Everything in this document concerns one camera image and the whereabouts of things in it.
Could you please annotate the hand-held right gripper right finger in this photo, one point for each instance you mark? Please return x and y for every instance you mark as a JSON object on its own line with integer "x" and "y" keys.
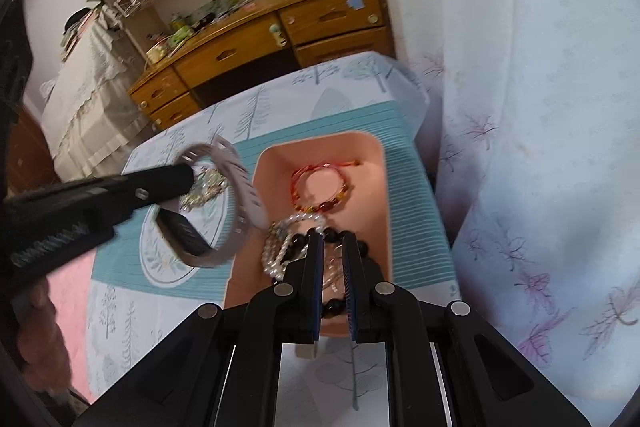
{"x": 352, "y": 287}

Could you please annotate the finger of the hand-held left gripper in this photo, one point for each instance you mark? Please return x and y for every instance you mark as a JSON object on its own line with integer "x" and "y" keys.
{"x": 150, "y": 187}

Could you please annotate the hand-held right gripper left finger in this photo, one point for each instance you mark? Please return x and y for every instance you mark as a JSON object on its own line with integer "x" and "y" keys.
{"x": 315, "y": 287}

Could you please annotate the pink box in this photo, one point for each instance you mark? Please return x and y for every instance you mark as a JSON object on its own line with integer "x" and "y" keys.
{"x": 370, "y": 187}

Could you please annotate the person's left hand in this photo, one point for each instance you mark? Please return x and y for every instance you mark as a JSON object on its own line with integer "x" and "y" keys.
{"x": 47, "y": 347}

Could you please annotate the gold green floral brooch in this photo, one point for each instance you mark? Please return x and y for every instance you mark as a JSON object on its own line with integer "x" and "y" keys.
{"x": 210, "y": 179}

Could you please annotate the pink blanket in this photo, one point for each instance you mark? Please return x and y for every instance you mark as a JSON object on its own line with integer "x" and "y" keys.
{"x": 75, "y": 307}

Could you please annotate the white lace furniture cover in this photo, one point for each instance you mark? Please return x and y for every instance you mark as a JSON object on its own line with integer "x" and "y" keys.
{"x": 90, "y": 97}

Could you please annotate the green plastic container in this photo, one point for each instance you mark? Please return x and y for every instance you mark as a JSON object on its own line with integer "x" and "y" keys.
{"x": 180, "y": 37}

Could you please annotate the stack of books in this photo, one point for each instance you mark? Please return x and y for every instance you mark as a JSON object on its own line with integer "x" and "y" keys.
{"x": 82, "y": 32}

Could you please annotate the small toy figure hook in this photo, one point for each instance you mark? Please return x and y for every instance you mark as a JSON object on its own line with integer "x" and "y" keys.
{"x": 279, "y": 36}

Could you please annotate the wooden desk with drawers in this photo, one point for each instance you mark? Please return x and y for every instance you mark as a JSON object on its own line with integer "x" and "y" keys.
{"x": 320, "y": 19}

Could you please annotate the white leaf print curtain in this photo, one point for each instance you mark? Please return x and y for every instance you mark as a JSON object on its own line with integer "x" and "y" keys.
{"x": 525, "y": 107}

